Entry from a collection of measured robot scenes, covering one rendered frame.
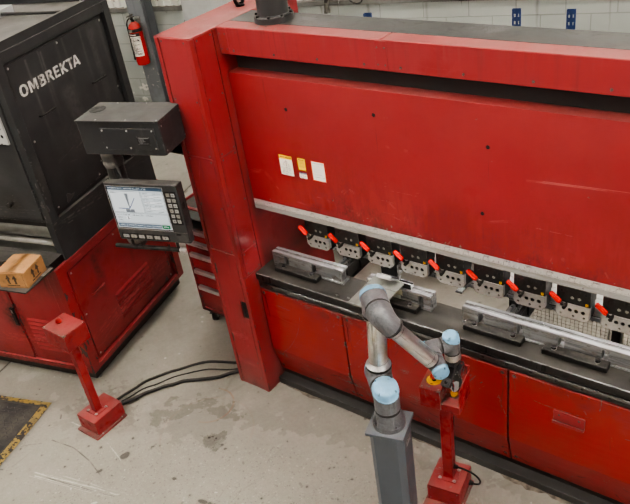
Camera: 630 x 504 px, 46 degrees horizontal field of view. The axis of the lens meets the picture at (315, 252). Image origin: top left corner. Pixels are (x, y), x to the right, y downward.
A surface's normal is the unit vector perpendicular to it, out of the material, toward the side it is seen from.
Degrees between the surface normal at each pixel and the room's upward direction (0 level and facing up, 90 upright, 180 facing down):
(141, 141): 90
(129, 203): 90
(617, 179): 90
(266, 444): 0
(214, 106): 90
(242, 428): 0
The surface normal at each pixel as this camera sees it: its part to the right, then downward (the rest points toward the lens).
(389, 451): -0.36, 0.54
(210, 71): 0.80, 0.22
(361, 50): -0.58, 0.50
